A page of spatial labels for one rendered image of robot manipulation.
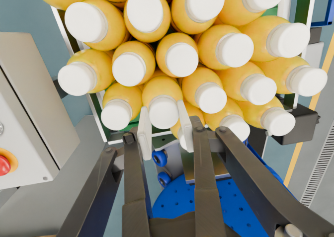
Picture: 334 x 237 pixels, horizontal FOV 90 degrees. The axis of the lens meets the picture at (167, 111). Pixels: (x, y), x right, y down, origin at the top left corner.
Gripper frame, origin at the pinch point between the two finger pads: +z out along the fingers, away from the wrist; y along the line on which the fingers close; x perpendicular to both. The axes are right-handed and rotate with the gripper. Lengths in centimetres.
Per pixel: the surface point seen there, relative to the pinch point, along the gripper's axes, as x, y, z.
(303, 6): 9.4, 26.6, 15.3
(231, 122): -4.1, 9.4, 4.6
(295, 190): -175, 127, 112
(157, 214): -23.6, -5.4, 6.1
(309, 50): -0.7, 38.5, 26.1
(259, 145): -89, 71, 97
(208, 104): -0.3, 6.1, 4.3
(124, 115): 0.4, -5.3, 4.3
